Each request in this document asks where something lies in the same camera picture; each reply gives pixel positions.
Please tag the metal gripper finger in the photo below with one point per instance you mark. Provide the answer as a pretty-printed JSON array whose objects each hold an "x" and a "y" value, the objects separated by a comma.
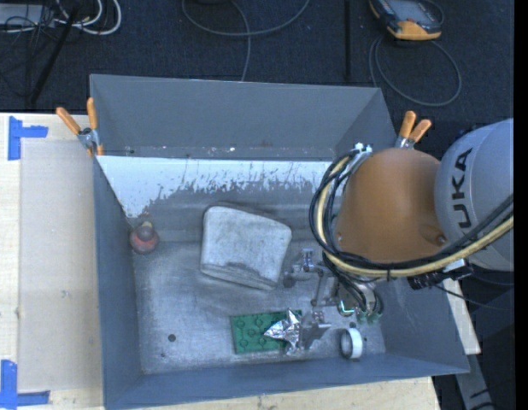
[
  {"x": 315, "y": 331},
  {"x": 306, "y": 267}
]

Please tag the crumpled silver foil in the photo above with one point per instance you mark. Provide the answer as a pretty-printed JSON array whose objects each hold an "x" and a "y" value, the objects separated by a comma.
[{"x": 287, "y": 331}]

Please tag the white tape roll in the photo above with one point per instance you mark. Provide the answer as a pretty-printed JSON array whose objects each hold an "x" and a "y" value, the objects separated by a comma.
[{"x": 351, "y": 343}]

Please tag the dark green flat block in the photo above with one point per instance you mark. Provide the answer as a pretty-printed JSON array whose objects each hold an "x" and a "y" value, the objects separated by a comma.
[{"x": 251, "y": 331}]

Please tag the pale grey sponge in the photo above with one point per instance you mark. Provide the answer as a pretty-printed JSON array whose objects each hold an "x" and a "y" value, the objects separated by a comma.
[{"x": 244, "y": 244}]

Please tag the grey metal bin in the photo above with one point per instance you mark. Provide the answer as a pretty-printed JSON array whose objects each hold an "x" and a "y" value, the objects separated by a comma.
[{"x": 187, "y": 306}]

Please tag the red round toy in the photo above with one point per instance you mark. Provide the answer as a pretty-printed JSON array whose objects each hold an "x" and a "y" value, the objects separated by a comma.
[{"x": 143, "y": 238}]

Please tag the pale flat board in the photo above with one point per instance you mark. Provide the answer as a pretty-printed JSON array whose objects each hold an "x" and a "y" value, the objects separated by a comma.
[{"x": 54, "y": 250}]

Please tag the black cylinder on white bracket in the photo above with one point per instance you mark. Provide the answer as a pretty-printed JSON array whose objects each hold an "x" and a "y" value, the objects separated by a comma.
[{"x": 426, "y": 280}]

